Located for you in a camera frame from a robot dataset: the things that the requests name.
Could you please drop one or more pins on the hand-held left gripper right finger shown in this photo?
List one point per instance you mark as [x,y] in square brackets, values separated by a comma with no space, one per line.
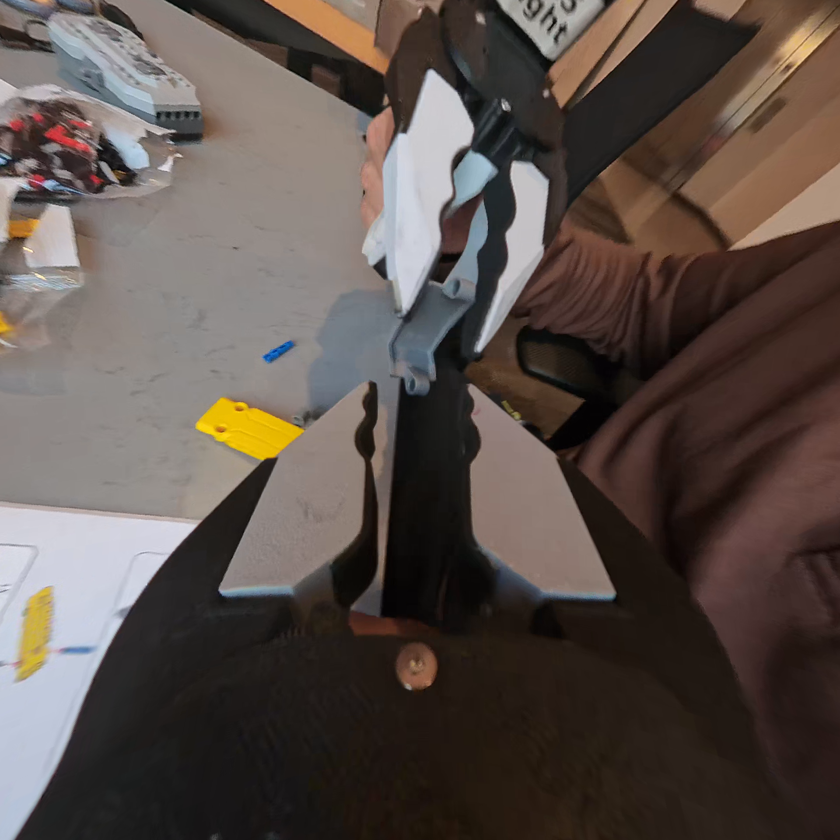
[538,525]

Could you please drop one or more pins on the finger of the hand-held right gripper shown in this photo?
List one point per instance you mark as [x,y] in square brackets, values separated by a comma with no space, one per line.
[426,197]
[525,249]

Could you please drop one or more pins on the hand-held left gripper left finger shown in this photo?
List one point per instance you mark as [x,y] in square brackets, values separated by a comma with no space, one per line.
[302,525]

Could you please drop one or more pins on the black pin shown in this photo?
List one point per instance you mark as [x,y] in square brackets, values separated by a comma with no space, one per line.
[307,418]

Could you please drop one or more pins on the yellow beam panel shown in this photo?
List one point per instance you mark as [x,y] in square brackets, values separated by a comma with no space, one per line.
[249,430]

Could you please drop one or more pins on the grey angled connector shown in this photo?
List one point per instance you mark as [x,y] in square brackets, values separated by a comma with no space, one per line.
[420,334]

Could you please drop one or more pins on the blue pin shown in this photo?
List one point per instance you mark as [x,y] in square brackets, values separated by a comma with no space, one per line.
[279,351]

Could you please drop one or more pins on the bag of yellow blue parts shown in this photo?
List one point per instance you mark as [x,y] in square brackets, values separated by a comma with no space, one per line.
[49,243]

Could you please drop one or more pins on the person's right forearm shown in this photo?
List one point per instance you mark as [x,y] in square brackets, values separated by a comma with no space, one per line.
[656,295]

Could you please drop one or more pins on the person's right hand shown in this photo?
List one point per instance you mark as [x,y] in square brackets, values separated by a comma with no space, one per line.
[374,170]

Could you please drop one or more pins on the black office chair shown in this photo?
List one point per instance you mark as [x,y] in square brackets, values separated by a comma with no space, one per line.
[564,361]

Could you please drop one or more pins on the wood-edged grey table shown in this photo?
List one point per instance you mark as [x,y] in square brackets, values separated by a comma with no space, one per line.
[328,26]

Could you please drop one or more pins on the white instruction booklet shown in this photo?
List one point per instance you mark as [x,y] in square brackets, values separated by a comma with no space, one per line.
[65,722]

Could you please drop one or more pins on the grey control hub block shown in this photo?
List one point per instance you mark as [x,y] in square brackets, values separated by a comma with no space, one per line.
[118,72]

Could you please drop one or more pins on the bag of red black parts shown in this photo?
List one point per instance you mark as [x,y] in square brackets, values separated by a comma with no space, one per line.
[52,144]

